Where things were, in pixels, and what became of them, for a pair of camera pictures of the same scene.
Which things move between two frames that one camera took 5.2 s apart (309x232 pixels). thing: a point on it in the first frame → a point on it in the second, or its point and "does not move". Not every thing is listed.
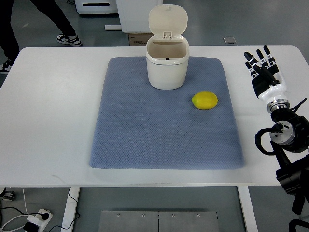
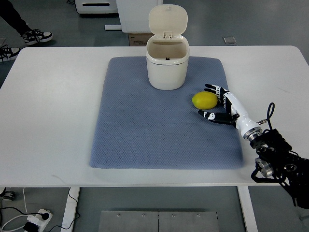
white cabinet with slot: (96, 6) does not move
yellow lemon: (204, 100) does not move
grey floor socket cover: (229, 39) does not move
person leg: (49, 7) → (8, 13)
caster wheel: (7, 195) does not move
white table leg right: (247, 209) does not move
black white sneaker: (73, 40) → (35, 36)
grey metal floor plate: (159, 221) does not move
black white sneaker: (5, 67) → (8, 54)
